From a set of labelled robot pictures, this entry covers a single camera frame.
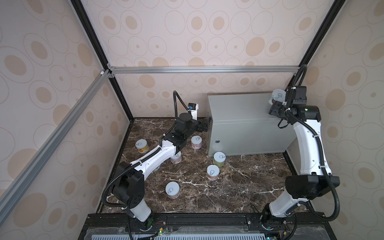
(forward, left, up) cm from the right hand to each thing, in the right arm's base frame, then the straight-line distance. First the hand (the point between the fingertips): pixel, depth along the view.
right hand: (279, 108), depth 75 cm
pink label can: (+2, +42, -30) cm, 52 cm away
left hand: (0, +36, -3) cm, 37 cm away
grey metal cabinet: (-3, +18, -8) cm, 20 cm away
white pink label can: (-29, +55, -30) cm, 69 cm away
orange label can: (-20, +33, -30) cm, 49 cm away
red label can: (-10, +54, -30) cm, 63 cm away
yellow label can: (-2, +78, -29) cm, 83 cm away
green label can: (-10, +29, -30) cm, 43 cm away
